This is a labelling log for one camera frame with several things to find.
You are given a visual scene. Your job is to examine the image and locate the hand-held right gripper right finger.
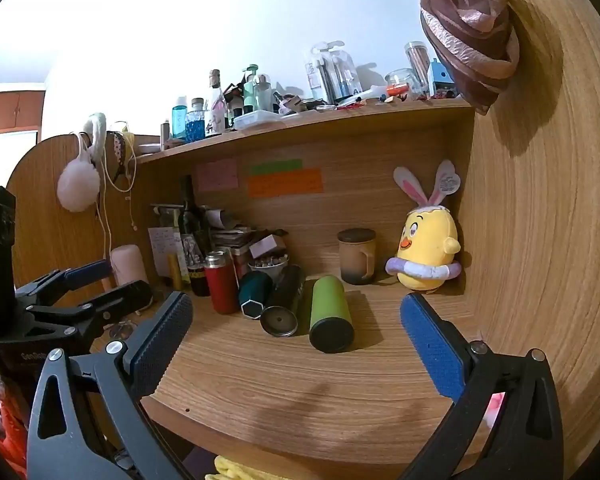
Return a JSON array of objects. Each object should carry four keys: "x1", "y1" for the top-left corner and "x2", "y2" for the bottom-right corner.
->
[{"x1": 397, "y1": 292, "x2": 564, "y2": 480}]

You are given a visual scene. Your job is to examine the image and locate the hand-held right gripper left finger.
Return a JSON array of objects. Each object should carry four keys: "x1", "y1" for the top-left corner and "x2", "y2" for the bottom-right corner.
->
[{"x1": 27, "y1": 290, "x2": 195, "y2": 480}]

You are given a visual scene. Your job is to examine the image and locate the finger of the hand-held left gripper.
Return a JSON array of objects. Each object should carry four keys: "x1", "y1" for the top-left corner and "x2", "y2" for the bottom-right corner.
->
[
  {"x1": 14, "y1": 259, "x2": 114, "y2": 311},
  {"x1": 26, "y1": 280, "x2": 154, "y2": 353}
]

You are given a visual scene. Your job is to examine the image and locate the pink cylinder cup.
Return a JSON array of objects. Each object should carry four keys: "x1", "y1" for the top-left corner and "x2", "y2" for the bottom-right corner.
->
[{"x1": 110, "y1": 244, "x2": 149, "y2": 292}]

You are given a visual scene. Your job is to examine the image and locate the dark green cup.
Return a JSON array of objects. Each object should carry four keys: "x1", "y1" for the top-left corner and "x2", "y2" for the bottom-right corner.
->
[{"x1": 238, "y1": 270, "x2": 274, "y2": 321}]

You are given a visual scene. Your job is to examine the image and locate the yellow tube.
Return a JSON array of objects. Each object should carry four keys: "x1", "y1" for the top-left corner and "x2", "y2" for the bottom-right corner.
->
[{"x1": 167, "y1": 253, "x2": 184, "y2": 291}]

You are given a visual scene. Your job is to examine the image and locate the white note paper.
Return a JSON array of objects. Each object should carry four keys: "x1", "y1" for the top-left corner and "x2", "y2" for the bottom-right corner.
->
[{"x1": 147, "y1": 227, "x2": 182, "y2": 279}]

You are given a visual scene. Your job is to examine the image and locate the red thermos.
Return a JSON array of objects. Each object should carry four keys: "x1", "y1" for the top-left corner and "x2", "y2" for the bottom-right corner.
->
[{"x1": 203, "y1": 249, "x2": 240, "y2": 315}]

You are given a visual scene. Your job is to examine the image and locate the white fluffy earmuffs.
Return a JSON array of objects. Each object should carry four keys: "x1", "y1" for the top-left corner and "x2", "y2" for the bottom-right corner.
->
[{"x1": 56, "y1": 112, "x2": 109, "y2": 212}]

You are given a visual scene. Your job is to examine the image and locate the dark wine bottle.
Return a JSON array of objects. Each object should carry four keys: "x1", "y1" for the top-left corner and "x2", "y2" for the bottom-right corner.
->
[{"x1": 178, "y1": 175, "x2": 212, "y2": 297}]

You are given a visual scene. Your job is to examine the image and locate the yellow chick plush toy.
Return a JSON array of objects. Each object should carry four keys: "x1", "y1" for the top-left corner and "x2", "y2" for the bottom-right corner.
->
[{"x1": 384, "y1": 159, "x2": 464, "y2": 295}]

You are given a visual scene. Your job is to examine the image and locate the brown mug with lid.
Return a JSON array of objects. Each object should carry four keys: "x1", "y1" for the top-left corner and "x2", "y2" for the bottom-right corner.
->
[{"x1": 337, "y1": 228, "x2": 379, "y2": 286}]

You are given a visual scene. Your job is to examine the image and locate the stack of books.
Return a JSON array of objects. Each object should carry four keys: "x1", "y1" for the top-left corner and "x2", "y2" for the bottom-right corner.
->
[{"x1": 207, "y1": 207, "x2": 262, "y2": 252}]

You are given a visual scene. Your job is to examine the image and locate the polka dot headband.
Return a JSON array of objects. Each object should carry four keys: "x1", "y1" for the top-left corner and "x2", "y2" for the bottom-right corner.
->
[{"x1": 110, "y1": 130, "x2": 137, "y2": 182}]

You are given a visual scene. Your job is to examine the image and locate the white bowl of small bits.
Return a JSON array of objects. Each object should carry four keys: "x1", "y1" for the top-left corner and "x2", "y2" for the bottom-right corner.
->
[{"x1": 247, "y1": 254, "x2": 289, "y2": 282}]

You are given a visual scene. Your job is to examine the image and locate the black tumbler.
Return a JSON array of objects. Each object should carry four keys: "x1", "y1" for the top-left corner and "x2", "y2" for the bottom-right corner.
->
[{"x1": 259, "y1": 264, "x2": 306, "y2": 338}]

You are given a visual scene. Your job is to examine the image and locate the small cardboard box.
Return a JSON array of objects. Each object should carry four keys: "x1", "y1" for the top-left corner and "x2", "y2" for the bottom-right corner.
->
[{"x1": 249, "y1": 233, "x2": 287, "y2": 260}]

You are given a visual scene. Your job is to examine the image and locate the pink sticky note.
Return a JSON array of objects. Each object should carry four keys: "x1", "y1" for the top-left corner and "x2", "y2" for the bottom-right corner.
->
[{"x1": 196, "y1": 158, "x2": 240, "y2": 192}]

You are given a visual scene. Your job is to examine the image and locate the yellow cloth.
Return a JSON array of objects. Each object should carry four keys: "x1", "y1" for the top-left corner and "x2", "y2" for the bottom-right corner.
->
[{"x1": 204, "y1": 454, "x2": 282, "y2": 480}]

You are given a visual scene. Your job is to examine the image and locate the red orange cloth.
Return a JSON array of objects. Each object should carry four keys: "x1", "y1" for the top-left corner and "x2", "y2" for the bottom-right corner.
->
[{"x1": 0, "y1": 369, "x2": 29, "y2": 477}]

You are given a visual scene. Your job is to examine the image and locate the wooden desk hutch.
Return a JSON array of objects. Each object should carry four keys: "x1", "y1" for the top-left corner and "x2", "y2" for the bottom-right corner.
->
[{"x1": 5, "y1": 0, "x2": 600, "y2": 467}]

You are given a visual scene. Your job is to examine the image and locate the teal plastic bottle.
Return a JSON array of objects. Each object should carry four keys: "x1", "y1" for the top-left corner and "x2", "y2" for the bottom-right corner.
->
[{"x1": 171, "y1": 95, "x2": 189, "y2": 141}]

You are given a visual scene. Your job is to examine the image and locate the bottle with blue beads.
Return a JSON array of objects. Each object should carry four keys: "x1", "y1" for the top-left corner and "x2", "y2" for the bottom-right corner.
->
[{"x1": 184, "y1": 98, "x2": 207, "y2": 145}]

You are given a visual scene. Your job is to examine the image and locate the orange sticky note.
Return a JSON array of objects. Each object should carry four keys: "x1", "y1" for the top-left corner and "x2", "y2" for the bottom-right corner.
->
[{"x1": 247, "y1": 168, "x2": 325, "y2": 197}]

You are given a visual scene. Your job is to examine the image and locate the green sticky note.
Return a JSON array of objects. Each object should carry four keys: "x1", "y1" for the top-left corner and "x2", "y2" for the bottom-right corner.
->
[{"x1": 249, "y1": 158, "x2": 304, "y2": 177}]

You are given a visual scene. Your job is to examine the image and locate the tall corked glass bottle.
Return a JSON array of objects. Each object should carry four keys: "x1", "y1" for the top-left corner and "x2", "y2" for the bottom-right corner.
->
[{"x1": 206, "y1": 69, "x2": 229, "y2": 136}]

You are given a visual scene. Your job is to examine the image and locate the clear plastic box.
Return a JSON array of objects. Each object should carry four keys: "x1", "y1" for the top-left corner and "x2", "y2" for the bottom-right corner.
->
[{"x1": 233, "y1": 109, "x2": 284, "y2": 130}]

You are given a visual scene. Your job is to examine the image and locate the green glass pump bottle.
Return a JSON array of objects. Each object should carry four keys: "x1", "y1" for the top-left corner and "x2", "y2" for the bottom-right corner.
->
[{"x1": 242, "y1": 64, "x2": 261, "y2": 115}]

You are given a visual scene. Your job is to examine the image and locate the short glass jar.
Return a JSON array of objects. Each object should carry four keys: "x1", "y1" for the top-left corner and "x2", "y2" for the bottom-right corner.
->
[{"x1": 384, "y1": 68, "x2": 416, "y2": 99}]

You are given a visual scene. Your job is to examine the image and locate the blue pencil sharpener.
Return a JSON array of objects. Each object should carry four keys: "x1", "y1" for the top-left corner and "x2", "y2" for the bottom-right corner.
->
[{"x1": 427, "y1": 58, "x2": 456, "y2": 97}]

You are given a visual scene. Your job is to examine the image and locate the tall clear pencil jar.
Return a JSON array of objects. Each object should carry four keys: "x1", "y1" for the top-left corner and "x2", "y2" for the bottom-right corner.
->
[{"x1": 404, "y1": 41, "x2": 434, "y2": 96}]

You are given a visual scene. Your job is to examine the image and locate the packaged clear bottles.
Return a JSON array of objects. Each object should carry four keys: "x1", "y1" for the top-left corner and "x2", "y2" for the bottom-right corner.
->
[{"x1": 306, "y1": 41, "x2": 364, "y2": 104}]

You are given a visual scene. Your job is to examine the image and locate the pink scarf hanging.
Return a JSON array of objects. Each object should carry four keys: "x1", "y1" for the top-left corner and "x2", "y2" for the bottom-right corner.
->
[{"x1": 359, "y1": 0, "x2": 522, "y2": 116}]

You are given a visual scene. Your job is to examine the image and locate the white earphone cable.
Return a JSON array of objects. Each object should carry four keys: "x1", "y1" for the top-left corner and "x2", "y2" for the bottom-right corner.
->
[{"x1": 96, "y1": 159, "x2": 139, "y2": 262}]

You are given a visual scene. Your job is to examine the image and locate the wooden wall cabinet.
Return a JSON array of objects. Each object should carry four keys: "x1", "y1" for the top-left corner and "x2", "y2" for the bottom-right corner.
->
[{"x1": 0, "y1": 90, "x2": 46, "y2": 136}]

